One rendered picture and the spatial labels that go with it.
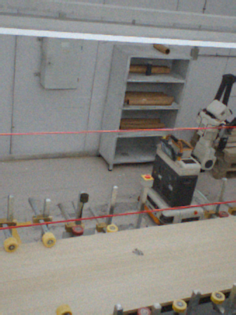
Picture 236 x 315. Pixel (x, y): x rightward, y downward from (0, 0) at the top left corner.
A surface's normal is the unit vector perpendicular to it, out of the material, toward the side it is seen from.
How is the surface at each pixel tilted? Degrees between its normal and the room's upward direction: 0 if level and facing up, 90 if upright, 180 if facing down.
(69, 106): 90
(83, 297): 0
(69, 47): 90
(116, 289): 0
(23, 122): 90
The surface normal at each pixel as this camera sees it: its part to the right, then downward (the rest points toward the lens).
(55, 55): 0.40, 0.47
